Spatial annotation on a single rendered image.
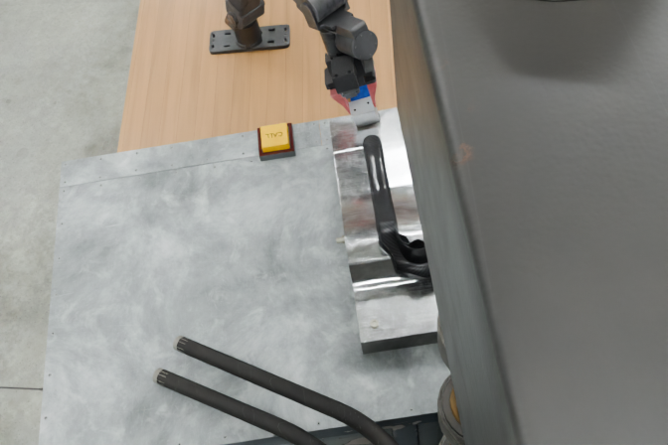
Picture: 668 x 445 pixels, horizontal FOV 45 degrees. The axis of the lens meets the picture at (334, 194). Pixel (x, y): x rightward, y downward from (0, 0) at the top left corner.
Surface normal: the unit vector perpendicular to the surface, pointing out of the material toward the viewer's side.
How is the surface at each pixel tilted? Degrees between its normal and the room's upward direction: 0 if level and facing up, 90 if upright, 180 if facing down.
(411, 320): 0
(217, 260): 0
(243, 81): 0
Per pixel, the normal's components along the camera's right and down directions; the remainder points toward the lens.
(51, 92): -0.11, -0.52
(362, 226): -0.14, -0.81
